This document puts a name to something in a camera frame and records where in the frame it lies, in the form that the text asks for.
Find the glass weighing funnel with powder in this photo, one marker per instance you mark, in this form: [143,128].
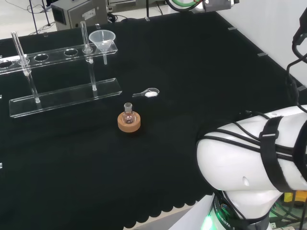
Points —
[149,93]

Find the small round-bottom glass flask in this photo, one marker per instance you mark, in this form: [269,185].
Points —
[128,116]

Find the clear plastic funnel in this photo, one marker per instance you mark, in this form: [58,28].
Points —
[102,39]

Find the grey metal control box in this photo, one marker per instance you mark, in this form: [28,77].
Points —
[76,13]

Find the black bench cloth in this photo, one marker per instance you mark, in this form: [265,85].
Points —
[153,134]

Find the transparent funnel stand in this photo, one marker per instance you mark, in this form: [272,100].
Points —
[64,94]

